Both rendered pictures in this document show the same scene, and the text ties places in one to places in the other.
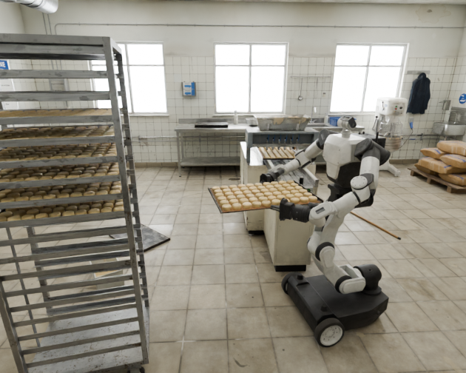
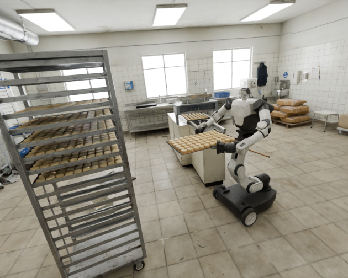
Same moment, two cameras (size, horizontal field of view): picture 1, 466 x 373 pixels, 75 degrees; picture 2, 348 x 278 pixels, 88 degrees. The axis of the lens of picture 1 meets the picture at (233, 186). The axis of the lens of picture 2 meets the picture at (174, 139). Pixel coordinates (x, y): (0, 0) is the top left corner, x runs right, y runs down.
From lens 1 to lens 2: 0.28 m
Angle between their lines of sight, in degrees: 6
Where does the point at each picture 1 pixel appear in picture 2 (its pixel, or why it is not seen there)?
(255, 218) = (186, 157)
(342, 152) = (245, 108)
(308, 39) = (196, 49)
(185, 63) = (124, 69)
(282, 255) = (209, 176)
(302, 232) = (219, 160)
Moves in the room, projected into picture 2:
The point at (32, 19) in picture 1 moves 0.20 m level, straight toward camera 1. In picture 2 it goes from (20, 51) to (20, 49)
